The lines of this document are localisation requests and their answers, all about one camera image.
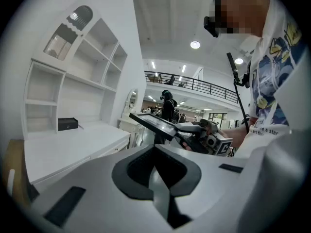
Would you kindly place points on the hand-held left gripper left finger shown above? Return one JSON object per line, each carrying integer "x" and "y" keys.
{"x": 97, "y": 190}

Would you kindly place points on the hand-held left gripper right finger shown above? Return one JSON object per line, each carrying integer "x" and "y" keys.
{"x": 213, "y": 176}

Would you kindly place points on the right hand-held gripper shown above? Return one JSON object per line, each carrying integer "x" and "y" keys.
{"x": 213, "y": 142}

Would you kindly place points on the black framed picture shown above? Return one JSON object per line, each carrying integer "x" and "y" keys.
{"x": 155, "y": 124}

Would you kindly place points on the white shelving unit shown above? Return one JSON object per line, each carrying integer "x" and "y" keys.
{"x": 82, "y": 91}

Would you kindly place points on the person's right forearm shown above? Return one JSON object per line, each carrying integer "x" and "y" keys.
{"x": 239, "y": 133}

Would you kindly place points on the person's right hand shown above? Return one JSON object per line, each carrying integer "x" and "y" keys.
{"x": 207, "y": 130}

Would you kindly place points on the black balcony railing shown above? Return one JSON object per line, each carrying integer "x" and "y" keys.
{"x": 194, "y": 82}

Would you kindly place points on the white ornate dresser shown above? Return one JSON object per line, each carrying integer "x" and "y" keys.
{"x": 131, "y": 130}

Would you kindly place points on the black office chair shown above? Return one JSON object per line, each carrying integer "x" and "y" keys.
{"x": 171, "y": 79}

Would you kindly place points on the white oval mirror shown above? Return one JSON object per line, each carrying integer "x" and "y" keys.
{"x": 132, "y": 101}

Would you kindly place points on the strip ceiling light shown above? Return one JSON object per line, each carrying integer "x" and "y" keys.
{"x": 183, "y": 68}
{"x": 153, "y": 64}

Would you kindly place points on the black box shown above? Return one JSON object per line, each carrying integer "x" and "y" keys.
{"x": 68, "y": 124}

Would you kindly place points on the light wooden panel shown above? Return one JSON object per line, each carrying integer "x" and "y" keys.
{"x": 19, "y": 159}

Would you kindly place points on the round ceiling light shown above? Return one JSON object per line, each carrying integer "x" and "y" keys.
{"x": 195, "y": 44}
{"x": 238, "y": 61}

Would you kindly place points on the person's white printed shirt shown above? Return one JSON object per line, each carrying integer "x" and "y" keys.
{"x": 267, "y": 81}

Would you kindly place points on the person's head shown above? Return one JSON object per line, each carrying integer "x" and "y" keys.
{"x": 243, "y": 13}

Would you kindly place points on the arched fluted glass door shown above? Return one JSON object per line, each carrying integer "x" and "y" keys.
{"x": 65, "y": 38}

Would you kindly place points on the black head camera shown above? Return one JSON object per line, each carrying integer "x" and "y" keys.
{"x": 211, "y": 27}

